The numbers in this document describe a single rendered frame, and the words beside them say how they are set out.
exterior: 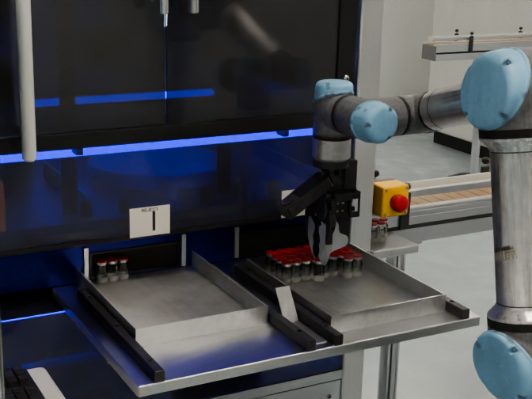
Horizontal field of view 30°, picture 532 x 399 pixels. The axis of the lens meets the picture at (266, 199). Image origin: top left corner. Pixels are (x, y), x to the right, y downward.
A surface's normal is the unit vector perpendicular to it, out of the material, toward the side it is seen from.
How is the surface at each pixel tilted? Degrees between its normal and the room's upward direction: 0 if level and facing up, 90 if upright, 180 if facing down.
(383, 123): 90
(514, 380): 98
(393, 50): 90
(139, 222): 90
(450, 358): 0
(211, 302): 0
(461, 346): 0
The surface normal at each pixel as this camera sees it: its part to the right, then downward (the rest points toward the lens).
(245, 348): 0.03, -0.96
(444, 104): -0.86, 0.04
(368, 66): 0.47, 0.26
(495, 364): -0.83, 0.25
